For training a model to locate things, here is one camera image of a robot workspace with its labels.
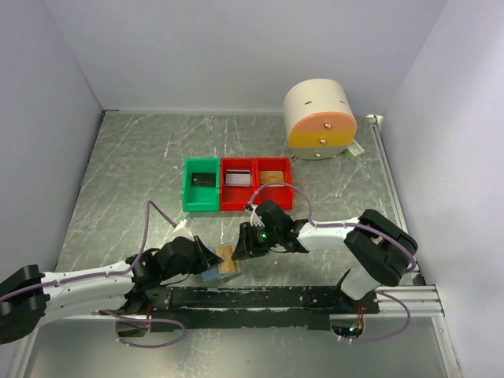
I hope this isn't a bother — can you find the red plastic bin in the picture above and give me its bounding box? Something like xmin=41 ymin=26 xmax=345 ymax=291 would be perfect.
xmin=219 ymin=157 xmax=258 ymax=211
xmin=253 ymin=157 xmax=294 ymax=210

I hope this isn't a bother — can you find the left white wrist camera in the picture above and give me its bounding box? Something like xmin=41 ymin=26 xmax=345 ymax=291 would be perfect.
xmin=172 ymin=217 xmax=194 ymax=240

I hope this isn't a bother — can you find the black card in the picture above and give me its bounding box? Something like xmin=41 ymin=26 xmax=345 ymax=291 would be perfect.
xmin=191 ymin=172 xmax=217 ymax=187

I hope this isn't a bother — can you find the green plastic bin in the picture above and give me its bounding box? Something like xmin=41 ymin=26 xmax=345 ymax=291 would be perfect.
xmin=181 ymin=157 xmax=220 ymax=213

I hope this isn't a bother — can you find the beige cylindrical drawer cabinet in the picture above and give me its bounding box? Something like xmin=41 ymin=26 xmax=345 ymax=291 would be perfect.
xmin=283 ymin=79 xmax=357 ymax=160

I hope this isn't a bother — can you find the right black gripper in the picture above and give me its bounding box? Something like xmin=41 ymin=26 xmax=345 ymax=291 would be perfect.
xmin=232 ymin=221 xmax=280 ymax=261

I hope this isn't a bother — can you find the small white tag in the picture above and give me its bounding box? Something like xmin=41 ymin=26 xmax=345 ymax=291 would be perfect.
xmin=346 ymin=140 xmax=365 ymax=158

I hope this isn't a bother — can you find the silver aluminium frame rail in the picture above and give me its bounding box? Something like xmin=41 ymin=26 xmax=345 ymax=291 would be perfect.
xmin=377 ymin=285 xmax=445 ymax=317

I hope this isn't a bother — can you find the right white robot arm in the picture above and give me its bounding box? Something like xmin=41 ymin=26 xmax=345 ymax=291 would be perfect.
xmin=232 ymin=200 xmax=418 ymax=313

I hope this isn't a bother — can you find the white magnetic stripe card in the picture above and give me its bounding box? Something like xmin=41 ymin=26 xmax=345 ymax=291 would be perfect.
xmin=224 ymin=169 xmax=252 ymax=187

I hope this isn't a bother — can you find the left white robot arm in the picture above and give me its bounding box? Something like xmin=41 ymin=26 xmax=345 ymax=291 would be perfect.
xmin=1 ymin=236 xmax=223 ymax=344

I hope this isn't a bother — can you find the right red plastic bin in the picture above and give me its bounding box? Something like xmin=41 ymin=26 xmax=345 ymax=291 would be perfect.
xmin=253 ymin=157 xmax=294 ymax=210

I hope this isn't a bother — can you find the middle red plastic bin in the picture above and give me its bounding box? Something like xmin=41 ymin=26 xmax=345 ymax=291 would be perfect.
xmin=219 ymin=157 xmax=258 ymax=211

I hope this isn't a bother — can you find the mint green card holder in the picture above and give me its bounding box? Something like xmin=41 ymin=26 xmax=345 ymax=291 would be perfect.
xmin=200 ymin=244 xmax=244 ymax=283

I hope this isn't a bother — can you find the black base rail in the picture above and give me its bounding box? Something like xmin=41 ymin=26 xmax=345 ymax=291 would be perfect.
xmin=98 ymin=284 xmax=383 ymax=332

